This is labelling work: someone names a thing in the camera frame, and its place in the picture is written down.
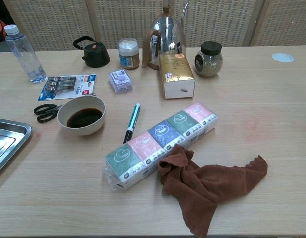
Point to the gold rectangular box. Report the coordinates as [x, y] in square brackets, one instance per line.
[176, 72]

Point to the dark object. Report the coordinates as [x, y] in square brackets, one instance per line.
[85, 117]

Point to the cream ceramic bowl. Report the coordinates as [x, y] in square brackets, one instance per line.
[81, 130]

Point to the green white marker pen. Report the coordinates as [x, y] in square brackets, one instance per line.
[133, 119]

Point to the multicolour tissue packet bundle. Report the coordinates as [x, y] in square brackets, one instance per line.
[148, 143]

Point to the small clear plastic box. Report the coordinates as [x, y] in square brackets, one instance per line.
[120, 80]

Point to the white lidded spread jar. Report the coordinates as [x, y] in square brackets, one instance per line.
[128, 55]

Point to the blue blister pack card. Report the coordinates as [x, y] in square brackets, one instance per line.
[81, 86]

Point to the black lidded glass jar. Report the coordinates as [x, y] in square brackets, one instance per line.
[208, 62]

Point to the brown microfibre cloth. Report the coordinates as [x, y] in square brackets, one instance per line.
[205, 183]

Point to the stainless steel gooseneck kettle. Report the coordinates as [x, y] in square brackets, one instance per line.
[168, 37]

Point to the black cast iron teapot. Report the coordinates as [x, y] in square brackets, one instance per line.
[96, 55]

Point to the woven rattan screen panel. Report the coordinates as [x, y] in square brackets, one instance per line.
[284, 22]
[217, 22]
[51, 22]

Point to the white round table grommet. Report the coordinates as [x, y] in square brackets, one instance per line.
[282, 57]

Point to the clear plastic water bottle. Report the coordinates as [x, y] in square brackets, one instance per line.
[24, 54]

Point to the stainless steel tray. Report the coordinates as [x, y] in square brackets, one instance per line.
[7, 138]

